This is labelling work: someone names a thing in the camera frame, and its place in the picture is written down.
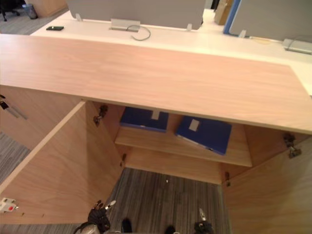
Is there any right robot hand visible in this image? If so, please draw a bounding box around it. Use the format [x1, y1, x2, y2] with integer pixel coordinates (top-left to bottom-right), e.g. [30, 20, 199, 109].
[194, 208, 215, 234]

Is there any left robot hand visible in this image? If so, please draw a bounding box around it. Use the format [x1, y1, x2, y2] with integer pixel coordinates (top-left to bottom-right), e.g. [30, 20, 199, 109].
[88, 199, 117, 231]

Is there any left wooden cabinet door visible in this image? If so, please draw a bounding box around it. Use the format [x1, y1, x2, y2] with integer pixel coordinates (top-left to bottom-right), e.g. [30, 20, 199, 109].
[0, 101, 127, 225]

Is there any wooden cabinet door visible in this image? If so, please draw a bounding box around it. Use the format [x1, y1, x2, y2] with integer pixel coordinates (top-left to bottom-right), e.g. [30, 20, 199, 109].
[223, 136, 312, 234]
[0, 101, 127, 225]

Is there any right wooden cabinet door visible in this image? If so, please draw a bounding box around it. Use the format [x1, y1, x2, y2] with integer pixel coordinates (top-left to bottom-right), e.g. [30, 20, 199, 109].
[223, 136, 312, 234]

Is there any blue folder with white label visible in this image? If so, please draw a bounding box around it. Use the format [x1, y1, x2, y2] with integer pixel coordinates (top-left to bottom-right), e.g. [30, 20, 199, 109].
[175, 116, 233, 156]

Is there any metal door hinge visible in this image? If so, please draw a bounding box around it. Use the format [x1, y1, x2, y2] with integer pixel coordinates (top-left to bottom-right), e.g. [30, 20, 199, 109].
[93, 104, 109, 127]
[283, 133, 302, 159]

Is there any blue folder with grey label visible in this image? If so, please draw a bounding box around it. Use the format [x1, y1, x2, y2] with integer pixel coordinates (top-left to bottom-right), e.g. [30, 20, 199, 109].
[119, 106, 170, 134]

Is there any light wooden office cabinet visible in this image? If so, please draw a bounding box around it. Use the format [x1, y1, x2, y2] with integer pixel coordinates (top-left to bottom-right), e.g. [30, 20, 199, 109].
[0, 33, 312, 234]

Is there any wooden side cabinet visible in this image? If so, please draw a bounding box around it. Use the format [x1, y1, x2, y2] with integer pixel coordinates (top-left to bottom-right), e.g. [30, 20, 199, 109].
[31, 0, 69, 18]

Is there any black office chair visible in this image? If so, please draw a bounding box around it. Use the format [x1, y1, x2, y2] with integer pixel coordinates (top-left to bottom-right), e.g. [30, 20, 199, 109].
[0, 0, 20, 22]

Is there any left dark robot foot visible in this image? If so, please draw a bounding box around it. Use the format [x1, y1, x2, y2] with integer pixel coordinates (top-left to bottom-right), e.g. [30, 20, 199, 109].
[120, 218, 133, 234]

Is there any white lock with red button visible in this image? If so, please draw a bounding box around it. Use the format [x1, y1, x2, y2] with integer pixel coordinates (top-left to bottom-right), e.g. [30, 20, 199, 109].
[0, 197, 19, 214]

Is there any grey desk partition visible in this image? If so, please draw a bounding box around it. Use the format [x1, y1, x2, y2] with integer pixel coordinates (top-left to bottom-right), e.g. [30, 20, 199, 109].
[65, 0, 205, 31]

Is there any brown cardboard box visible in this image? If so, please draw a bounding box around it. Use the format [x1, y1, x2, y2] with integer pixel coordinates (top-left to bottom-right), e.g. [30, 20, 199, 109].
[214, 0, 234, 25]

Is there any mesh waste bin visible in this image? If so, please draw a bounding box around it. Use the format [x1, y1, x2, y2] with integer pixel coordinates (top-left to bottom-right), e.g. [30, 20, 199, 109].
[22, 3, 38, 20]

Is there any grey partition with blue edge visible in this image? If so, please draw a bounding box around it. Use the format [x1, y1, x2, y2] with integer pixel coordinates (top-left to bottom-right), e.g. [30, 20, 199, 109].
[222, 0, 312, 36]

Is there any grey cable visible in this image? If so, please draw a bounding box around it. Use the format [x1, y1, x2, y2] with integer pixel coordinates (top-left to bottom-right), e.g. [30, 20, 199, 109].
[126, 24, 152, 41]

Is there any silver desk cable box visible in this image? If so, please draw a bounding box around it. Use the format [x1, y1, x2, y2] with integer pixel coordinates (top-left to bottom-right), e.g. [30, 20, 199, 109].
[110, 18, 142, 33]
[282, 38, 312, 55]

